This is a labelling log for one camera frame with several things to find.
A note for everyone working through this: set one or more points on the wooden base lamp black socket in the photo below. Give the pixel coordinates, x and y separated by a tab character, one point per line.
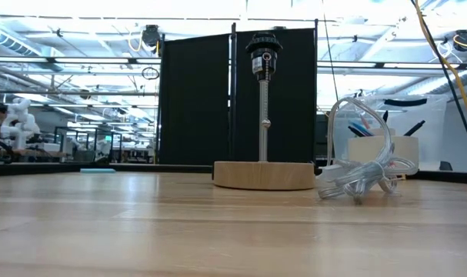
264	175

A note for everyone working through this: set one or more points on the black folding partition screen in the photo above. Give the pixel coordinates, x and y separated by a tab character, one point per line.
194	107

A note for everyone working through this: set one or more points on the blue pen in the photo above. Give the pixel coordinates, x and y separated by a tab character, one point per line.
358	129

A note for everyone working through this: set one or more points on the pink pen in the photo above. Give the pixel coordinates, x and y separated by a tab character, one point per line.
365	122

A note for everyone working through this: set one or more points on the blue sticky note pad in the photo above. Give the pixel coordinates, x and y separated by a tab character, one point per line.
97	171

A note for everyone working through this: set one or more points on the thin black pen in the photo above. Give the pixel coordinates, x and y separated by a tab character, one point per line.
385	117

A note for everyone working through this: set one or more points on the white round pen cup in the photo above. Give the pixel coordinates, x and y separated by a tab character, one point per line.
408	152

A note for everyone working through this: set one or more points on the thick black marker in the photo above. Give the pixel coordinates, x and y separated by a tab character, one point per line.
414	128

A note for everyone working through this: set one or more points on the clear plastic storage bin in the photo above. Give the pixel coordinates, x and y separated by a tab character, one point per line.
433	127

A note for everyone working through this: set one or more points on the black aluminium table frame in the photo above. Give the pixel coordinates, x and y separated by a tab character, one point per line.
44	168

